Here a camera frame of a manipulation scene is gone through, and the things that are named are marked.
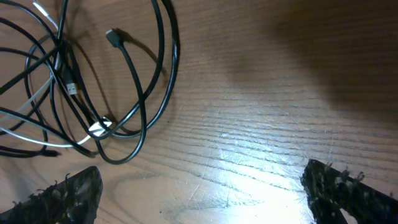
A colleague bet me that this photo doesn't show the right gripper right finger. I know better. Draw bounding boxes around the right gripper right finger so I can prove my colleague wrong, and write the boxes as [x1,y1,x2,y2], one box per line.
[301,159,397,224]

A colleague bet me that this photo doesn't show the white usb cable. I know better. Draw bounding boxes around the white usb cable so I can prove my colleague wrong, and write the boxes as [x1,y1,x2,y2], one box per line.
[0,1,113,149]

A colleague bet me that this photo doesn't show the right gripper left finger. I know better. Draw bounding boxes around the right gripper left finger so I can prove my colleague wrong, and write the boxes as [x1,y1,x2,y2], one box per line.
[1,166,103,224]

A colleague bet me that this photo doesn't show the black usb cable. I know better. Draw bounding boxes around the black usb cable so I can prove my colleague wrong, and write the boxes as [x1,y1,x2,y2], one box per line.
[0,0,181,166]

